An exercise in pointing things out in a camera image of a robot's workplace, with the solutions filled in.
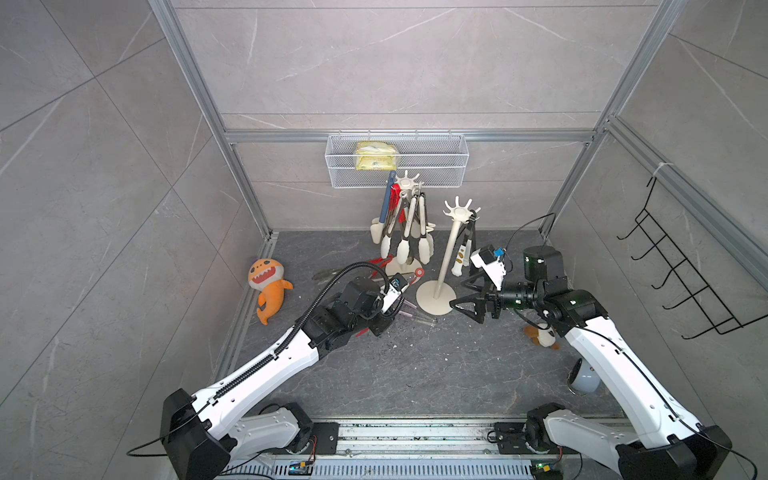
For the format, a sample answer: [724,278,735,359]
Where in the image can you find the blue handle cream tongs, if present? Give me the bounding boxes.
[370,171,396,245]

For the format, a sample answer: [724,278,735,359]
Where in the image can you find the wide cream handle tongs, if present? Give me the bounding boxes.
[418,193,434,265]

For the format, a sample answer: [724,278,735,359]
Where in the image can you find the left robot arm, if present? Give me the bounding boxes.
[157,261,410,479]

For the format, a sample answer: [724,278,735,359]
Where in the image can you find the orange shark plush toy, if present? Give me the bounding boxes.
[247,259,294,325]

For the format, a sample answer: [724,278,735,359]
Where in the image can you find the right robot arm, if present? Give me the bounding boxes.
[450,244,734,479]

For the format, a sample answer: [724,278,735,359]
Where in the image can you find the cream tongs yellow dots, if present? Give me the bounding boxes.
[451,228,466,277]

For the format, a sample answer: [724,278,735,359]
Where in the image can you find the white wire mesh basket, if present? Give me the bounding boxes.
[325,133,469,189]

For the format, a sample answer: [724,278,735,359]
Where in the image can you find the black tip steel tongs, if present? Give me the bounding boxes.
[463,210,478,269]

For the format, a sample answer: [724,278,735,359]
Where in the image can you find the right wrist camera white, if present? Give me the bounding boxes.
[470,245,507,291]

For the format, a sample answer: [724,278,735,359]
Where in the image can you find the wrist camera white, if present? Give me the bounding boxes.
[381,278,409,314]
[470,245,507,291]

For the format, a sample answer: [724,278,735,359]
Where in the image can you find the brown white small toy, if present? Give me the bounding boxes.
[524,325,560,350]

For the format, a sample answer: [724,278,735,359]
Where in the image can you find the cream utensil stand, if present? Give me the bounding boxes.
[416,196,472,316]
[386,171,423,276]

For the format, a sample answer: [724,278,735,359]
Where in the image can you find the red silicone tip tongs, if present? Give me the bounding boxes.
[357,268,424,336]

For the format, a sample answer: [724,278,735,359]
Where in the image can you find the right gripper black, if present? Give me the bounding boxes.
[449,270,539,324]

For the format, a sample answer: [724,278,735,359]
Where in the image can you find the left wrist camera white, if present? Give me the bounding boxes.
[381,278,409,314]

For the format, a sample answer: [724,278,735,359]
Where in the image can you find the yellow packet in basket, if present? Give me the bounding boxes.
[354,141,400,171]

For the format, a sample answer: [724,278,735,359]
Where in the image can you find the black wall hook rack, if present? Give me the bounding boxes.
[616,177,767,341]

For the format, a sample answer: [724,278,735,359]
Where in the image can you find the small grey round speaker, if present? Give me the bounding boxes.
[567,358,601,395]

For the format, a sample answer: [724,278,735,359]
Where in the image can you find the pink tip small tongs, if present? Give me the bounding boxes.
[397,300,438,327]

